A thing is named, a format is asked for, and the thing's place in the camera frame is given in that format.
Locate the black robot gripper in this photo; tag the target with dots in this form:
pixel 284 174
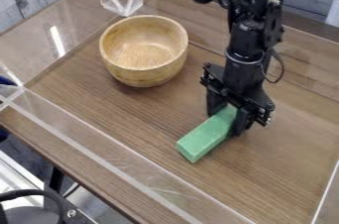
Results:
pixel 235 84

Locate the green rectangular block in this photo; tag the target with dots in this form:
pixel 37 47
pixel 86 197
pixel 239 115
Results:
pixel 195 144

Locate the brown wooden bowl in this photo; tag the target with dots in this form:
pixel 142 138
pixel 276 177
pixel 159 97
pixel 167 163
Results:
pixel 145 49

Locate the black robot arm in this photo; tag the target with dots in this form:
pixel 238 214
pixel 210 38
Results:
pixel 256 29

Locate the clear acrylic table barrier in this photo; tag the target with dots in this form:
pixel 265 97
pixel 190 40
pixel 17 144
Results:
pixel 110 134

